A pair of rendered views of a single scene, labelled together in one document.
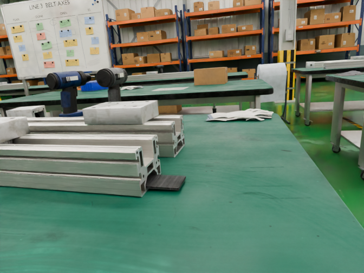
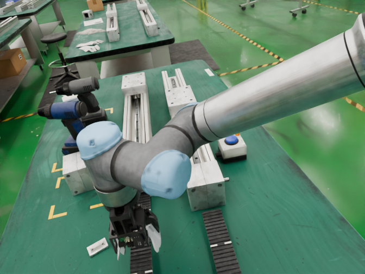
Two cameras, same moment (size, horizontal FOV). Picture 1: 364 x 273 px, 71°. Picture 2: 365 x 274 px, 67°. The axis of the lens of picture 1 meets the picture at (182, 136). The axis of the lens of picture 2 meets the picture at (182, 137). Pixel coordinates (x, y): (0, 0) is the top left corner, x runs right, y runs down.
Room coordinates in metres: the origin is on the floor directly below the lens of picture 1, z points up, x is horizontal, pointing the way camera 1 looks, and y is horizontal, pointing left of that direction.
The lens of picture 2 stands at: (0.92, 1.39, 1.40)
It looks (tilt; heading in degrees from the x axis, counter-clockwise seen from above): 35 degrees down; 250
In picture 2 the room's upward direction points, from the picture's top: 9 degrees counter-clockwise
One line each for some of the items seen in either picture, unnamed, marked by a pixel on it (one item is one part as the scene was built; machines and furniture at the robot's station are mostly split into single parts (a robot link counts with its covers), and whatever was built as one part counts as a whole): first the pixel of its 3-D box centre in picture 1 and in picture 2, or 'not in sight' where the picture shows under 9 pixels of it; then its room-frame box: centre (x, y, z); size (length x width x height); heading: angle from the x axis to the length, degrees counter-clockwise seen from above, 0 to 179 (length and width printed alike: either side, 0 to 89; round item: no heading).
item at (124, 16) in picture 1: (148, 51); not in sight; (10.81, 1.08, 1.58); 2.83 x 0.98 x 3.15; 77
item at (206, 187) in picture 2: not in sight; (208, 184); (0.68, 0.87, 0.83); 0.12 x 0.09 x 0.10; 163
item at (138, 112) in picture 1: (123, 117); (134, 86); (0.67, 0.15, 0.87); 0.16 x 0.11 x 0.07; 73
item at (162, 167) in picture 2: not in sight; (158, 163); (0.84, 1.04, 1.11); 0.11 x 0.11 x 0.08; 36
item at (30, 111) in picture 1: (26, 120); (85, 170); (0.99, 0.60, 0.83); 0.11 x 0.10 x 0.10; 175
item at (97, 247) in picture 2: not in sight; (98, 247); (1.01, 0.88, 0.78); 0.05 x 0.03 x 0.01; 7
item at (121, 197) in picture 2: not in sight; (118, 186); (0.92, 0.97, 1.03); 0.08 x 0.08 x 0.05
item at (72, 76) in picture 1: (77, 99); (65, 129); (1.01, 0.39, 0.89); 0.20 x 0.08 x 0.22; 150
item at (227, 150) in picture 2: not in sight; (229, 148); (0.52, 0.75, 0.81); 0.10 x 0.08 x 0.06; 163
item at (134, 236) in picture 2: not in sight; (126, 217); (0.92, 0.98, 0.95); 0.09 x 0.08 x 0.12; 73
